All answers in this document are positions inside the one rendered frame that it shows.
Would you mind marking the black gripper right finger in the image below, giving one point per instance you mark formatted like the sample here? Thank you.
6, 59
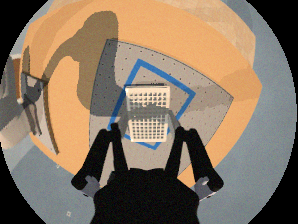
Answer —
207, 180

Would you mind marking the blue tape outline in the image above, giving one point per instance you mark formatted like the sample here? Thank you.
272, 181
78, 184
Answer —
164, 75

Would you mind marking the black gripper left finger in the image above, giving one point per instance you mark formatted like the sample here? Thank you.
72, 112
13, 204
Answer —
87, 178

